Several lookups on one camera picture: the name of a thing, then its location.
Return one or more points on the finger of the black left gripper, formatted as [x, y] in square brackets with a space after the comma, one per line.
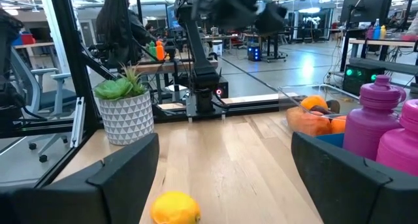
[271, 18]

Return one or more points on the grey office chair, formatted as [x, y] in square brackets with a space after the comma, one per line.
[39, 93]

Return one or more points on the wooden workbench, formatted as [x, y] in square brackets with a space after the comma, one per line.
[176, 65]

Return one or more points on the potted green succulent plant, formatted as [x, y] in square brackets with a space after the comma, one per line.
[125, 113]

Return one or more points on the smooth orange toy fruit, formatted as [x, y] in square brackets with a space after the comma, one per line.
[313, 102]

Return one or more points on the small blue bottle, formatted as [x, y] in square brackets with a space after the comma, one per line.
[377, 29]

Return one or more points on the purple squat water bottle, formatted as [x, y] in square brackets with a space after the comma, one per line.
[372, 119]

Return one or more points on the person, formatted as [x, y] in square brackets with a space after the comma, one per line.
[117, 28]

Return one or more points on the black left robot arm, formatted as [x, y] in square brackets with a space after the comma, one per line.
[199, 54]

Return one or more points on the small yellow bottle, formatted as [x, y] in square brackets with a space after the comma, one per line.
[383, 32]

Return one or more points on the small orange bottle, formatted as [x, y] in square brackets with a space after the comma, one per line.
[160, 50]

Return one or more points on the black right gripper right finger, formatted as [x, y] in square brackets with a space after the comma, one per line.
[346, 185]

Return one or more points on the clear plastic container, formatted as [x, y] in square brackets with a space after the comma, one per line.
[294, 100]

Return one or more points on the yellow toy fruit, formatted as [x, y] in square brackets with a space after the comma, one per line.
[175, 209]

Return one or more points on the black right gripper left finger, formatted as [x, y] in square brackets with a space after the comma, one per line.
[107, 191]

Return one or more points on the pink water bottle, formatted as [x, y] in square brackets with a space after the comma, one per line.
[400, 142]

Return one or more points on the black device with blue lights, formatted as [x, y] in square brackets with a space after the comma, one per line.
[254, 53]

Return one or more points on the red-orange toy fruit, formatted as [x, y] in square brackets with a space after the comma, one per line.
[310, 122]

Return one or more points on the black box with red light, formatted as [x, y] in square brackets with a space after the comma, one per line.
[222, 88]

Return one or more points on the grey workbench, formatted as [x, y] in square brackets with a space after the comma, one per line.
[382, 44]

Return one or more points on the black monitor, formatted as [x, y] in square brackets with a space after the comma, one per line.
[365, 8]

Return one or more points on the silver aluminium bar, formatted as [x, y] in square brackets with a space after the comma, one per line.
[78, 122]

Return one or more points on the black computer with green lights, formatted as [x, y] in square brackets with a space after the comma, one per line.
[362, 75]

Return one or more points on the small purple bottle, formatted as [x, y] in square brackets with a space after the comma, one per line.
[370, 33]

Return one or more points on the small green bottle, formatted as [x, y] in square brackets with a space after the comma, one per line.
[152, 50]

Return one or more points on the red storage bin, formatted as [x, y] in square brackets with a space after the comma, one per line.
[27, 38]

